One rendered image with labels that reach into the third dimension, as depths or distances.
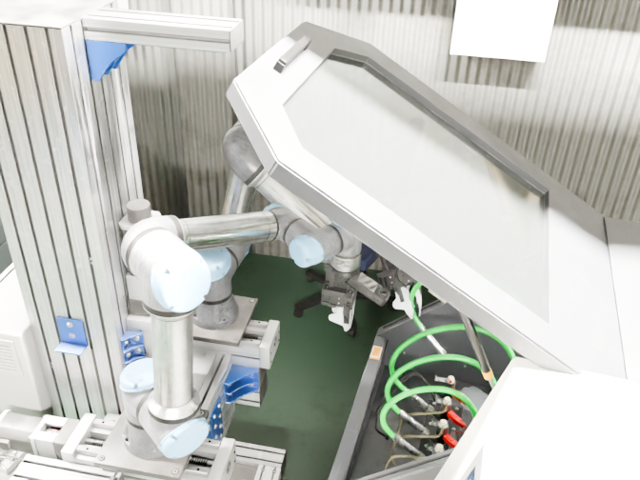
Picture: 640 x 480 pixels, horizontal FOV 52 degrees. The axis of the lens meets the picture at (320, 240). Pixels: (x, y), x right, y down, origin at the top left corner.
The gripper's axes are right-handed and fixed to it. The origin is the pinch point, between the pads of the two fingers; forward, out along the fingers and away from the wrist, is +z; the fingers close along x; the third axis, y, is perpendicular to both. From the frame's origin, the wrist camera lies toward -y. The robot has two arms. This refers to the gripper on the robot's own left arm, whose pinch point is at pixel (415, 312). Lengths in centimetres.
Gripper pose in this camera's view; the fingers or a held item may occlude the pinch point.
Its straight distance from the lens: 189.2
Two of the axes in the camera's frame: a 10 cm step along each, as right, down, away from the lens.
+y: -5.9, 2.9, 7.5
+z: 2.8, 9.5, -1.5
